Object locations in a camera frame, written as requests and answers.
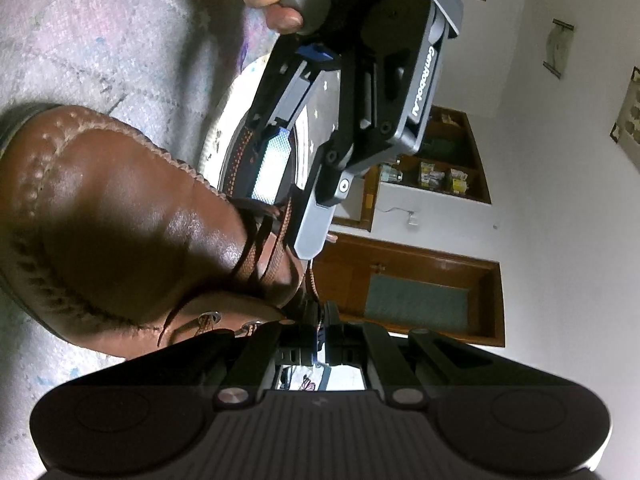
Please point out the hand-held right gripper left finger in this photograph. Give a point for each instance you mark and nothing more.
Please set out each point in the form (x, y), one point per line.
(311, 330)

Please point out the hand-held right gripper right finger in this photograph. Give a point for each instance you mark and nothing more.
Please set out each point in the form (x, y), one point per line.
(332, 330)

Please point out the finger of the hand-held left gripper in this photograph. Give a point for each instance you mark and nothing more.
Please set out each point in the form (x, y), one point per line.
(315, 230)
(272, 165)

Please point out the brown woven shoelace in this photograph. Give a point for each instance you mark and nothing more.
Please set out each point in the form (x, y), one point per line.
(314, 280)

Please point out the brown leather shoe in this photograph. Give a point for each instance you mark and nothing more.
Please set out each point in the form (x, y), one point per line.
(125, 200)

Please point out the wooden door with glass pane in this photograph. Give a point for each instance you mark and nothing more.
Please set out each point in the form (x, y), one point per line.
(425, 270)

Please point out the wooden shelf cabinet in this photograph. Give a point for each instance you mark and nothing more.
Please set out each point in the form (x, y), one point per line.
(440, 145)

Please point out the small glass ceiling lamp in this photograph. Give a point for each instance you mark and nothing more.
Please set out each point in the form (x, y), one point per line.
(557, 47)

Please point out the grey star-printed tablecloth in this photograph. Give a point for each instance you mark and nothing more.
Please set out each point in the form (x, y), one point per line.
(100, 35)

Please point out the rectangular flower-pattern ceiling lamp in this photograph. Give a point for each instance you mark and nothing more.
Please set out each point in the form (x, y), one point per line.
(630, 115)

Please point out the white wall socket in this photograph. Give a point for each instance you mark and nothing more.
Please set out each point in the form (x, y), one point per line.
(413, 219)

